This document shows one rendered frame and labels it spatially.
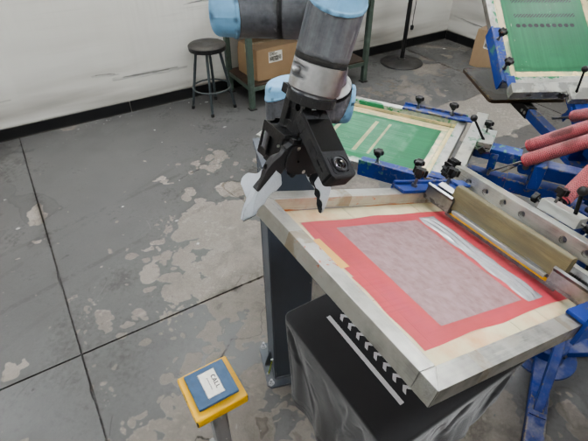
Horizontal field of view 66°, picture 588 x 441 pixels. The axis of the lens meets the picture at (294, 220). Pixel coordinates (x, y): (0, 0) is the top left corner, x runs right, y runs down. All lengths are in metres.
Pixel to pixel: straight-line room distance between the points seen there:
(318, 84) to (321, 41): 0.05
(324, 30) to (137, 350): 2.10
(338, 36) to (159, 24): 4.04
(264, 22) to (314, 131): 0.19
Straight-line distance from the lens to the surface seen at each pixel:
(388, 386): 1.17
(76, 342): 2.63
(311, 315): 1.27
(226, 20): 0.72
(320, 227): 1.06
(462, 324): 0.96
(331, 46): 0.61
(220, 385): 1.14
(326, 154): 0.60
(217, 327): 2.48
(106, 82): 4.62
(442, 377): 0.75
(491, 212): 1.31
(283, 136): 0.65
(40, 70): 4.51
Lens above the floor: 1.94
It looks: 39 degrees down
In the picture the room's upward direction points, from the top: straight up
